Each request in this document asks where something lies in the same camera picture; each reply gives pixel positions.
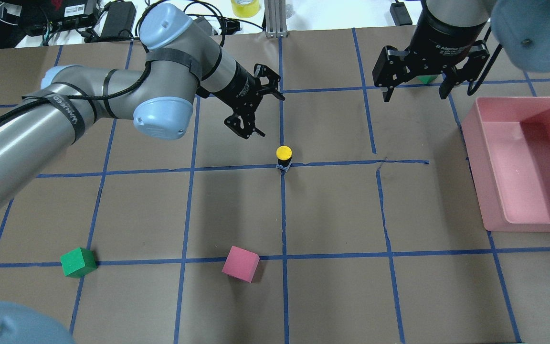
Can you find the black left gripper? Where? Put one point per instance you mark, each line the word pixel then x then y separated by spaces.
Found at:
pixel 240 88

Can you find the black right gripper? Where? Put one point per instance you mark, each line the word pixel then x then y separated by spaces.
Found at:
pixel 447 34

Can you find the yellow push button switch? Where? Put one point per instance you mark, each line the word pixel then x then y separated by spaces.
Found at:
pixel 284 156

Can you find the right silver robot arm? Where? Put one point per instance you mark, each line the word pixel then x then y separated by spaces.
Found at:
pixel 462 39

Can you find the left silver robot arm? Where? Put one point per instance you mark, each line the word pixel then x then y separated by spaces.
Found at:
pixel 181 62

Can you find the green cube by bin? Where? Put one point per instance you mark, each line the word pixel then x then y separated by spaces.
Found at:
pixel 427 79

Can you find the black small power brick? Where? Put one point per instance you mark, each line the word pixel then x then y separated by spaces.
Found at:
pixel 399 14

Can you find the yellow tape roll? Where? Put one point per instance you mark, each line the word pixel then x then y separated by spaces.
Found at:
pixel 245 8

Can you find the pink plastic bin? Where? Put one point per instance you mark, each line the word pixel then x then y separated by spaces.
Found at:
pixel 508 145

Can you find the pink cube far side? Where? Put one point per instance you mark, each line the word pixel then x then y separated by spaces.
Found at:
pixel 241 264

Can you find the black power adapter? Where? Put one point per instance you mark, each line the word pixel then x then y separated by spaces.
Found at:
pixel 119 19

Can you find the green cube near base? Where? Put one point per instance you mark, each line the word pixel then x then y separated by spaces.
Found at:
pixel 78 262

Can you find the aluminium frame post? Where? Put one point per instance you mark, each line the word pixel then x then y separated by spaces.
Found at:
pixel 275 19

